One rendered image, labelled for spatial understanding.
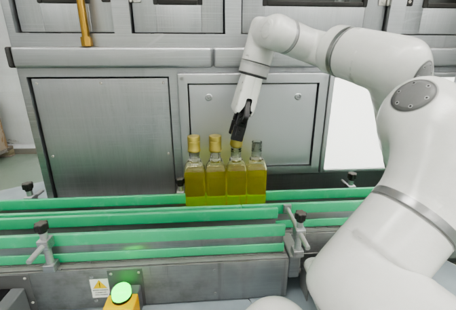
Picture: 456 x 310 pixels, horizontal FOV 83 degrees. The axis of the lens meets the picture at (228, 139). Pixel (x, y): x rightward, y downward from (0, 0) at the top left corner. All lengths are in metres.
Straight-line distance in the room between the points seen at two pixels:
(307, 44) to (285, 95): 0.26
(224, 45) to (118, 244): 0.62
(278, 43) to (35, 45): 0.69
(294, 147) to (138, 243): 0.55
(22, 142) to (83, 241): 4.14
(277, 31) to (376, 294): 0.46
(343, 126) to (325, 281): 0.70
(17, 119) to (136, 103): 3.94
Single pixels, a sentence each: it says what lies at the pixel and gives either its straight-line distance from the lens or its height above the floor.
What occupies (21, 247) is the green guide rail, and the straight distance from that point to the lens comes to 0.83.
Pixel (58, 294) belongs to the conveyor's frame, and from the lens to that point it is 0.86.
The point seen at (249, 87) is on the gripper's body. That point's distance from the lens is 0.63.
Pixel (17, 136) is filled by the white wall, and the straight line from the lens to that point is 4.84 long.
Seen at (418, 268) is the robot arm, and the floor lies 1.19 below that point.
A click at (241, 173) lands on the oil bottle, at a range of 0.72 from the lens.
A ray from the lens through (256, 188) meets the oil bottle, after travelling 0.75.
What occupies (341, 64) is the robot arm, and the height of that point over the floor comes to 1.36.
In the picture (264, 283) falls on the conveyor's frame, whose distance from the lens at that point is 0.78.
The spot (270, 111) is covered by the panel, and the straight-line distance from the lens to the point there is 0.84.
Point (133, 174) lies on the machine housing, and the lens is 0.96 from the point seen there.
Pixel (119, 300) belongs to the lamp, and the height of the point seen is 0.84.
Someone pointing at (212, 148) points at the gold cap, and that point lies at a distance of 0.70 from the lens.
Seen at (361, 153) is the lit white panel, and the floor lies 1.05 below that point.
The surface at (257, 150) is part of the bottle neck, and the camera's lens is 0.72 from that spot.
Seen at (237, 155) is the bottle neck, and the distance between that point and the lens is 0.72.
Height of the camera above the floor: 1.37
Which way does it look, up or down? 18 degrees down
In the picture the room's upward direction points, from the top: straight up
